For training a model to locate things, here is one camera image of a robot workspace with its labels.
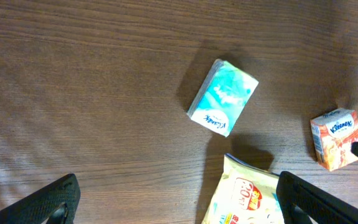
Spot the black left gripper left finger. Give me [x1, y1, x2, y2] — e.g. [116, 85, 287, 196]
[0, 174, 81, 224]

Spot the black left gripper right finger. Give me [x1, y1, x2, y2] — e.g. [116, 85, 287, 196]
[276, 171, 358, 224]

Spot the orange small box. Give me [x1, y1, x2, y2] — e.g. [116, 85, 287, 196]
[310, 108, 358, 171]

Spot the yellow snack bag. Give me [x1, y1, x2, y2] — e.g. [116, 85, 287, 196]
[202, 153, 284, 224]

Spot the green tissue pack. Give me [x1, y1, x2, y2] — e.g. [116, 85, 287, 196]
[187, 59, 259, 137]

